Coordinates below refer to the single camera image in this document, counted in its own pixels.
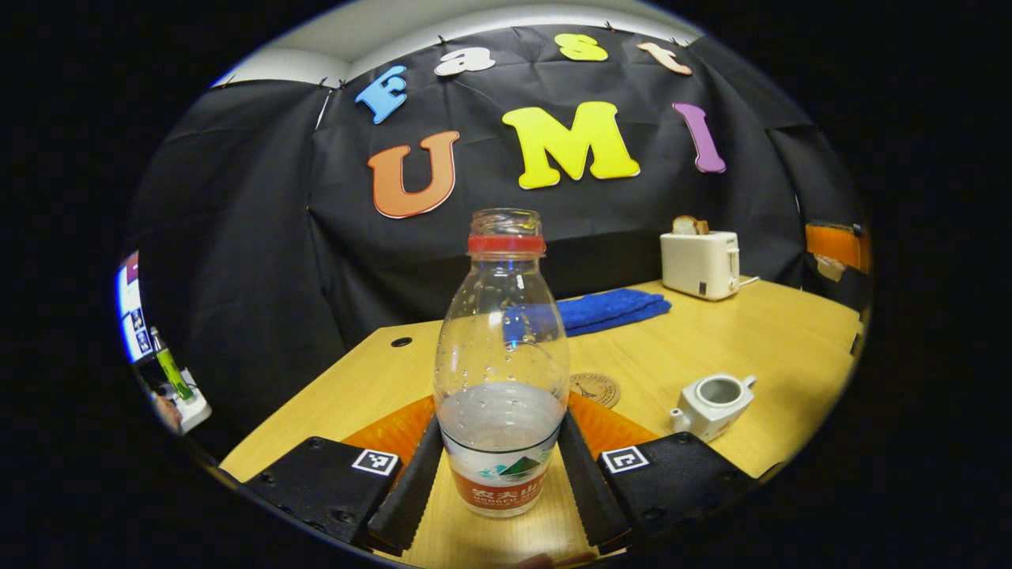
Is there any white power strip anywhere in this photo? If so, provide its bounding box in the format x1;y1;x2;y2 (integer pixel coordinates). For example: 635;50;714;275
154;367;213;436

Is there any blue folded towel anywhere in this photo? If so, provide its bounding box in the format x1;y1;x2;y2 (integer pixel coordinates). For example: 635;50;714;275
503;288;673;345

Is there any small green bottle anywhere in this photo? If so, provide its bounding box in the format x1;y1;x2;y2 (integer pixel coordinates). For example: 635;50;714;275
149;326;195;403

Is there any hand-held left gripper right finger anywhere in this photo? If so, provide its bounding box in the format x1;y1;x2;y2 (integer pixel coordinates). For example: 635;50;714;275
557;391;784;554

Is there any white toaster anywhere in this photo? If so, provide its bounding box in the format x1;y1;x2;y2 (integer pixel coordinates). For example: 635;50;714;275
660;231;742;302

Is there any white ceramic teacup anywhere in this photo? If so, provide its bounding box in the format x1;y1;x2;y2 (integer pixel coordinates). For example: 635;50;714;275
670;373;758;443

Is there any computer monitor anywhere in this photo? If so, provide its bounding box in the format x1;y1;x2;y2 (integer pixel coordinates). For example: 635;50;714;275
116;251;156;365

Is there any clear plastic water bottle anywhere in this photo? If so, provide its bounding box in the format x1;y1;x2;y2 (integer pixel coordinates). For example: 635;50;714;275
433;208;571;518

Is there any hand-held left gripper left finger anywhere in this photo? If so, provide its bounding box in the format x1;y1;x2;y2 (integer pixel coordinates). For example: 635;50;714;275
217;395;444;554

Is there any round wooden coaster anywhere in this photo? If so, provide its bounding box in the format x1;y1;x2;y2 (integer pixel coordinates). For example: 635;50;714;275
569;373;622;409

